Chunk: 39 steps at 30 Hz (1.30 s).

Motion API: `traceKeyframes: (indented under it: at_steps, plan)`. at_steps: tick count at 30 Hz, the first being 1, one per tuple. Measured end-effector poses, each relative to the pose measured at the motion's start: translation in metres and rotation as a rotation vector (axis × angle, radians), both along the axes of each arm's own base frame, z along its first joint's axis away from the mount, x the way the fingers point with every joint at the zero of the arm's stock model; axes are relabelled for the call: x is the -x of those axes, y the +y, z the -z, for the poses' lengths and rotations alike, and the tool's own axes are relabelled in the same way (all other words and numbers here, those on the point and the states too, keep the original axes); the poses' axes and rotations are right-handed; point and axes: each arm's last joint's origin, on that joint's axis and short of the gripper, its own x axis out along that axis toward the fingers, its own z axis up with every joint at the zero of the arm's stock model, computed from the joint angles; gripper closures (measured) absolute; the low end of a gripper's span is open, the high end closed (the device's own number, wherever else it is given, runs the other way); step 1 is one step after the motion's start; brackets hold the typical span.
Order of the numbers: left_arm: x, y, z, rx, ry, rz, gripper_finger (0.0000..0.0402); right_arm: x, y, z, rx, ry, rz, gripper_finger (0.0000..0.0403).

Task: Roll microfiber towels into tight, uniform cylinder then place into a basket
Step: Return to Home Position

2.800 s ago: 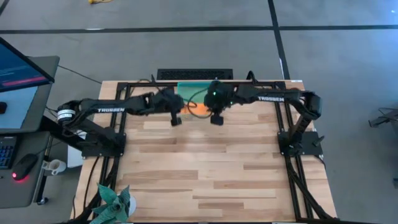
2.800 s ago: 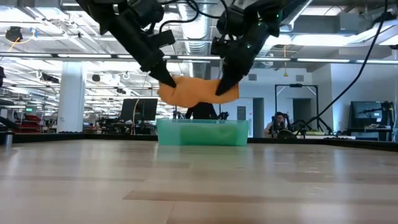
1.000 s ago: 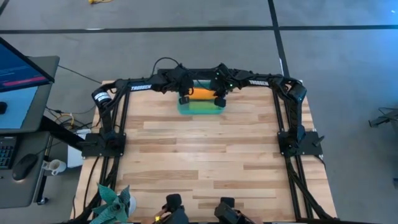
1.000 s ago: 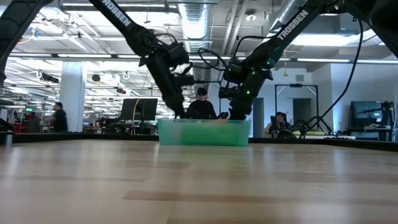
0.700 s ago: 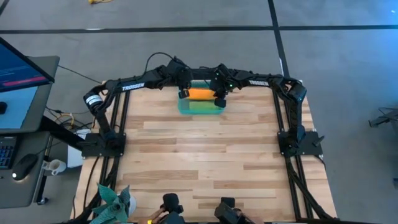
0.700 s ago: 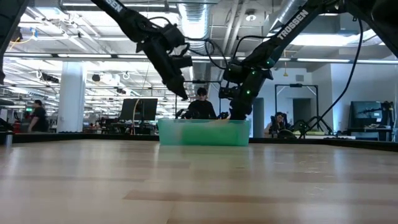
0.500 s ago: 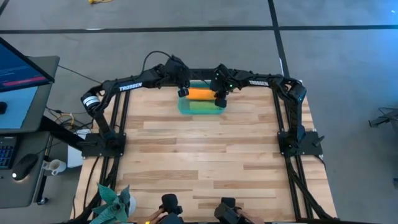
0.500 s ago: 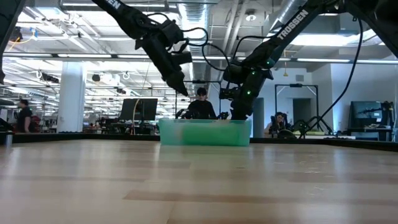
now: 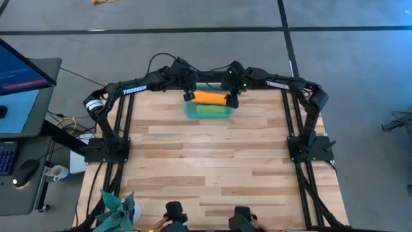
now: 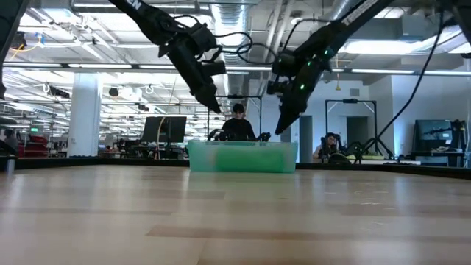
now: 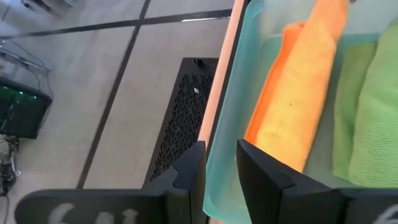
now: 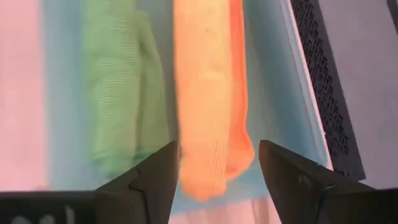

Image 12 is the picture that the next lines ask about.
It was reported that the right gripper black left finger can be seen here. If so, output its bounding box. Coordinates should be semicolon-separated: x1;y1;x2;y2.
0;139;180;224

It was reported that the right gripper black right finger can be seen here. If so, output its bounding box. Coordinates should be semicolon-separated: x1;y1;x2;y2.
258;139;398;224

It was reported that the light green microfiber towel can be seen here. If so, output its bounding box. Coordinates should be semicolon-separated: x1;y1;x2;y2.
81;0;171;179

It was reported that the orange microfiber towel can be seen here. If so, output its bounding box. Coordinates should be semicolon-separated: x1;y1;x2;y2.
172;0;256;202

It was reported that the teal plastic basket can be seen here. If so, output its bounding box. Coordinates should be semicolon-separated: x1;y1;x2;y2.
40;0;333;215

